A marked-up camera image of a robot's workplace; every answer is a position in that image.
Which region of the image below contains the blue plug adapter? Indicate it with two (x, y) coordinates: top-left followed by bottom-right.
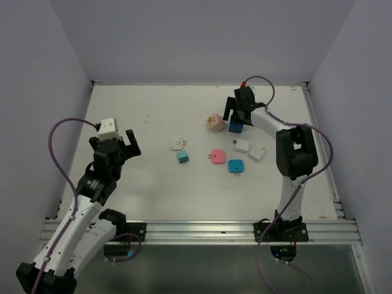
(227, 159), (244, 175)

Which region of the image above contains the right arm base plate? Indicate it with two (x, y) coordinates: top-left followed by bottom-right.
(253, 217), (309, 242)

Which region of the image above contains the pink plug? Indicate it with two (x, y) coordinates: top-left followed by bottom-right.
(208, 149), (226, 165)

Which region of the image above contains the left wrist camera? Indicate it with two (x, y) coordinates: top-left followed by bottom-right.
(97, 118), (121, 141)

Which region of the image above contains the white USB charger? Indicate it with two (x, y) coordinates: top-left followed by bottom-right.
(247, 145), (265, 162)

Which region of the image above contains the white plug adapter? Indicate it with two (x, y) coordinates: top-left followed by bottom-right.
(169, 137), (187, 151)

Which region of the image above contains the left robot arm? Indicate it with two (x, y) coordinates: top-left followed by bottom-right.
(16, 130), (142, 293)

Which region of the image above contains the blue cube socket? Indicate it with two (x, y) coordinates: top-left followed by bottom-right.
(228, 116), (244, 134)

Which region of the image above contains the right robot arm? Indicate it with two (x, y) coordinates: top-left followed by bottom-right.
(223, 86), (319, 241)

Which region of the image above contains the beige cube socket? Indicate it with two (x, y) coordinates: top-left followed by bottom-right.
(207, 113), (225, 132)

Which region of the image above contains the teal plug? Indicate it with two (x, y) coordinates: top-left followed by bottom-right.
(176, 150), (189, 164)

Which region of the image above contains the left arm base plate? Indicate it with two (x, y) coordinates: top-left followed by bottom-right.
(111, 222), (147, 243)

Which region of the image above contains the long white charger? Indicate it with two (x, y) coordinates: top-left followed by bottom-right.
(233, 138), (251, 154)

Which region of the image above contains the aluminium mounting rail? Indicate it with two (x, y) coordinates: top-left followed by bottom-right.
(39, 217), (362, 246)

